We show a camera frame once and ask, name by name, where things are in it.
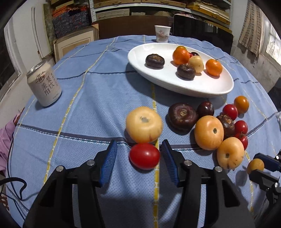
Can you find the orange cherry tomato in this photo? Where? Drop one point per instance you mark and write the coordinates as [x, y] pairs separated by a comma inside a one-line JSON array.
[[241, 104]]

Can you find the brown board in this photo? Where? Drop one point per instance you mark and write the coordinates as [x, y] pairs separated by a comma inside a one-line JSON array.
[[131, 28]]

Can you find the bright barred window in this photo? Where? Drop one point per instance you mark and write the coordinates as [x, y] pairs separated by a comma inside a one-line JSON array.
[[274, 41]]

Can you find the black flat screen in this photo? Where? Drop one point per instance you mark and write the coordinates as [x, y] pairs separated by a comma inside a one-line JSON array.
[[202, 32]]

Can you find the blue checked tablecloth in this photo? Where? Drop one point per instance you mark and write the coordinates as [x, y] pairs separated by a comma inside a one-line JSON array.
[[87, 114]]

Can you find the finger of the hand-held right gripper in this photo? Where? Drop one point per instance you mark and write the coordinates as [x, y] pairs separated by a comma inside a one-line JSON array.
[[270, 164], [261, 178]]

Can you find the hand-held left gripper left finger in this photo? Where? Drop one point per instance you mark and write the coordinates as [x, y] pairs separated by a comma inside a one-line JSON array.
[[108, 162]]

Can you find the white oval plate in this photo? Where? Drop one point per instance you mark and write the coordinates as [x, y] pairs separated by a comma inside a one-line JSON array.
[[166, 81]]

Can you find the white drink can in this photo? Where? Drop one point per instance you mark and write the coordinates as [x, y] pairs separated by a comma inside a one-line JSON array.
[[45, 86]]

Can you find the orange mandarin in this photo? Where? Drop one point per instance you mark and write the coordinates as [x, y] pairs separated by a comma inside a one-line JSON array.
[[180, 56], [213, 67]]

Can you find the pink garment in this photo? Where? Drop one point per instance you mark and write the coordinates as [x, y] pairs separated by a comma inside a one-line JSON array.
[[6, 142]]

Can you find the dark white-framed window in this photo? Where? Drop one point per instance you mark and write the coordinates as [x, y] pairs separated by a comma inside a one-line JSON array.
[[7, 63]]

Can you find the beige framed picture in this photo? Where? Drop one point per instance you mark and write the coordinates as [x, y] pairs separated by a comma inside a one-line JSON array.
[[74, 43]]

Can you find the large beige round fruit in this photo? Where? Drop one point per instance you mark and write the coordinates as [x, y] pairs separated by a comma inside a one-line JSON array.
[[144, 125]]

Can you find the beige checked curtain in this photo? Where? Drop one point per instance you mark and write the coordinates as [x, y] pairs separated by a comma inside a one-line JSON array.
[[250, 28]]

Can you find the small yellow round fruit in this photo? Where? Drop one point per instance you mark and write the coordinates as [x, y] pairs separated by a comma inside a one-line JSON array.
[[255, 164]]

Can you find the dark brown water chestnut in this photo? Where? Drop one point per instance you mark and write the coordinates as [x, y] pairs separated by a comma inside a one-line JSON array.
[[182, 116], [227, 126], [186, 72], [155, 61]]

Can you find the metal shelf with woven boxes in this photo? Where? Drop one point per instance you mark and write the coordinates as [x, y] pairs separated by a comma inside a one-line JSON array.
[[153, 6]]

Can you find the white paper cup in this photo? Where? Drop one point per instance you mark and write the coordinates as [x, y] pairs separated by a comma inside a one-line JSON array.
[[162, 34]]

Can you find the white door panel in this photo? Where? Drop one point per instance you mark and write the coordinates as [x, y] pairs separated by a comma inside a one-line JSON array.
[[41, 35]]

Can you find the stack of blue patterned boxes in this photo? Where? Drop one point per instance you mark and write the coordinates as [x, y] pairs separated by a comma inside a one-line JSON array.
[[70, 23]]

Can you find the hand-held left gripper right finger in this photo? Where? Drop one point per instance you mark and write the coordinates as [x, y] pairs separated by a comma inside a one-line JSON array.
[[170, 162]]

